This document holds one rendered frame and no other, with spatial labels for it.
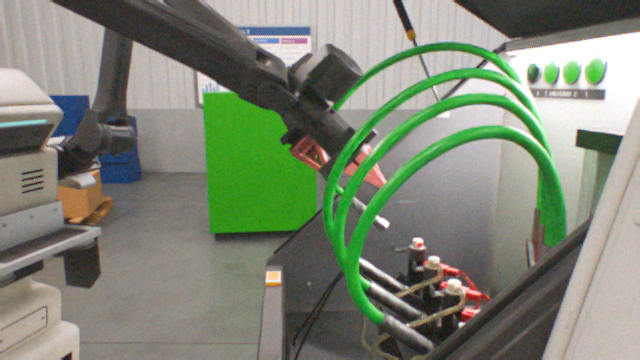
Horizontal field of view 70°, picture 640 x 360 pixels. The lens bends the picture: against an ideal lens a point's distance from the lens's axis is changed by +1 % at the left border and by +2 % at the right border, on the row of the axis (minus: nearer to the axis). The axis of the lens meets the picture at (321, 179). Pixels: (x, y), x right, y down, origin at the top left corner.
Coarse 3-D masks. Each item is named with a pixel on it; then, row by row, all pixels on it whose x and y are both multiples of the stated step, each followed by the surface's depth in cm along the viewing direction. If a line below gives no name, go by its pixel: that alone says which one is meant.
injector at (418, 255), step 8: (424, 248) 73; (408, 256) 74; (416, 256) 72; (424, 256) 73; (408, 264) 74; (408, 272) 74; (416, 272) 73; (400, 280) 74; (408, 280) 74; (416, 280) 73
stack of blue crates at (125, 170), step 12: (60, 96) 616; (72, 96) 616; (84, 96) 642; (60, 108) 619; (72, 108) 619; (84, 108) 642; (72, 120) 619; (108, 120) 624; (60, 132) 622; (72, 132) 622; (108, 156) 629; (132, 156) 649; (108, 168) 637; (120, 168) 636; (132, 168) 649; (108, 180) 640; (120, 180) 639; (132, 180) 650
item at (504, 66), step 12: (420, 48) 74; (432, 48) 74; (444, 48) 73; (456, 48) 72; (468, 48) 72; (480, 48) 72; (384, 60) 76; (396, 60) 76; (492, 60) 71; (504, 60) 71; (372, 72) 77; (504, 72) 71; (516, 72) 71; (360, 84) 78; (348, 96) 80; (336, 108) 80; (540, 180) 73; (336, 192) 83; (540, 192) 73
